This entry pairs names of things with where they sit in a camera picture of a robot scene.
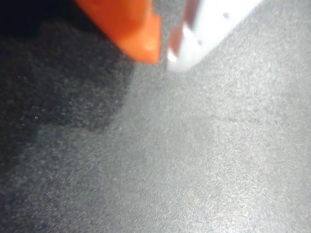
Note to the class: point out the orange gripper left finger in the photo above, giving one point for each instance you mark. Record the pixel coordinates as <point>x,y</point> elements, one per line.
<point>123,10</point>

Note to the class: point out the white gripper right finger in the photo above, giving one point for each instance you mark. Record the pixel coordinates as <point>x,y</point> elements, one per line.
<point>213,12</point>

